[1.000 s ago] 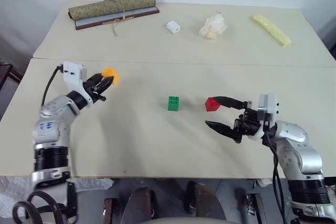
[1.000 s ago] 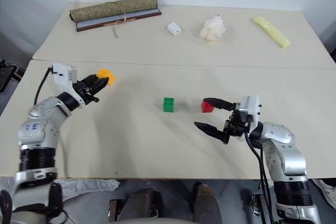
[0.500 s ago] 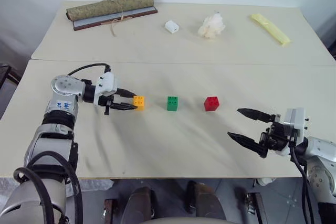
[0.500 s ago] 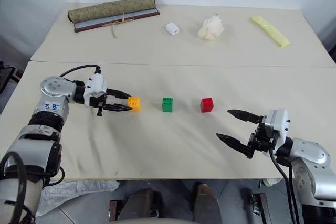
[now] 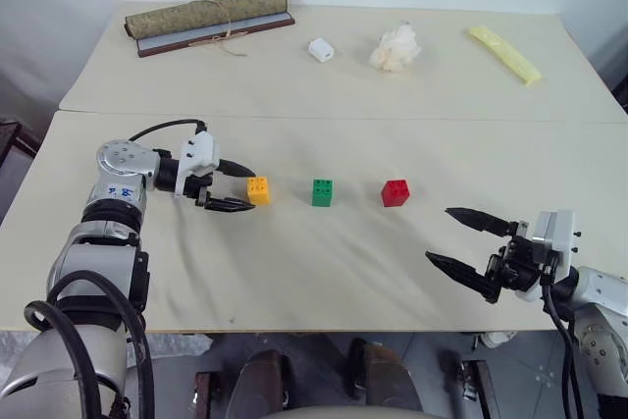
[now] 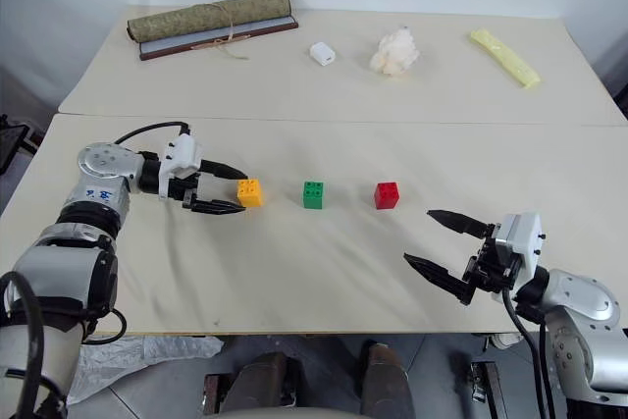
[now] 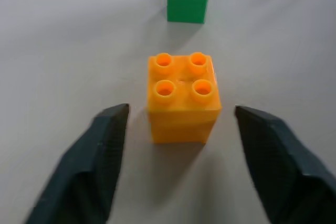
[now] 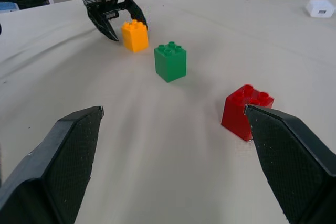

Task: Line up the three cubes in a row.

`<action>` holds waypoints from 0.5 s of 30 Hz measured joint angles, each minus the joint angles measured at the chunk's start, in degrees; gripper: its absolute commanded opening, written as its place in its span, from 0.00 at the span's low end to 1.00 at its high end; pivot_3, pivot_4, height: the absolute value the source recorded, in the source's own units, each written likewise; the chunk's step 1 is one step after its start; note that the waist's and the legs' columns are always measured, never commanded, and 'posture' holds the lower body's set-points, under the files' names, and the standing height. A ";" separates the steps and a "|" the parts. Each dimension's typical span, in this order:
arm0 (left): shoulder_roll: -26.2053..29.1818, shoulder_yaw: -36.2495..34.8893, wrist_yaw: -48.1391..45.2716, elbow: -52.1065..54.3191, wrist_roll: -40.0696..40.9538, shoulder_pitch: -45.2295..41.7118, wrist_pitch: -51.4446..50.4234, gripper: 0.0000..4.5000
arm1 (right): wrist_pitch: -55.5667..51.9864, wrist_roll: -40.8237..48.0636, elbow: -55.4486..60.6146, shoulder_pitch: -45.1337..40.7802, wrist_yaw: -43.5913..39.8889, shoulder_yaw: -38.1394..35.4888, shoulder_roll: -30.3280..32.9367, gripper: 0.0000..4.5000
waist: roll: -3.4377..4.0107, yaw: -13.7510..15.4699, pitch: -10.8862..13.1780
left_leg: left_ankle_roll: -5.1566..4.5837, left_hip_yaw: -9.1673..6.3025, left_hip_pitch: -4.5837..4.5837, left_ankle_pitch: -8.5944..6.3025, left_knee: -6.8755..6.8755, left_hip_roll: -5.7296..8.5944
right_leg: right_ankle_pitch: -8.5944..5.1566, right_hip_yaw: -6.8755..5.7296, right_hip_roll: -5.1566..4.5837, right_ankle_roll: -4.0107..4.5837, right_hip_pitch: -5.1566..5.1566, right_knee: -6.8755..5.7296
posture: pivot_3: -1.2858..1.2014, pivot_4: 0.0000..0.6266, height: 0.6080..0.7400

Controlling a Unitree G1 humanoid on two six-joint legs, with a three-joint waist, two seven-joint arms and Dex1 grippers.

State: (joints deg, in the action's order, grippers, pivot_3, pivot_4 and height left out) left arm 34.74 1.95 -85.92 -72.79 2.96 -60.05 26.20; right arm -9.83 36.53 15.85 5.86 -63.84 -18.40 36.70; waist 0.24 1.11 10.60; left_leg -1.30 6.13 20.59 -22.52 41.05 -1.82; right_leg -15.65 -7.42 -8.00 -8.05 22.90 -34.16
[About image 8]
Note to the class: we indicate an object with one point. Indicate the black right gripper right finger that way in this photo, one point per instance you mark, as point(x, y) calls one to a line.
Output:
point(291, 161)

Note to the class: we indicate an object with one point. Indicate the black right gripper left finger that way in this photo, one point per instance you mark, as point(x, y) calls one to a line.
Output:
point(52, 166)

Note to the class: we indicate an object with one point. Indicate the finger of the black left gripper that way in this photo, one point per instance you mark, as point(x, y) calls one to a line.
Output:
point(136, 11)
point(103, 26)

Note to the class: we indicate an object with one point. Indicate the orange toy brick cube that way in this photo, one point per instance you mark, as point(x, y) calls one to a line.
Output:
point(135, 36)

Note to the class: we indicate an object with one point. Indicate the green toy brick cube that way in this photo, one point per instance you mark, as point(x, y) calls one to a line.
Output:
point(170, 62)

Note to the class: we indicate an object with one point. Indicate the red toy brick cube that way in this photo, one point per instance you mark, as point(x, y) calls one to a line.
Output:
point(237, 115)

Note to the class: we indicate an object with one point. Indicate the white power adapter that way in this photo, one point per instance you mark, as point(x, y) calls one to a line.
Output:
point(320, 9)

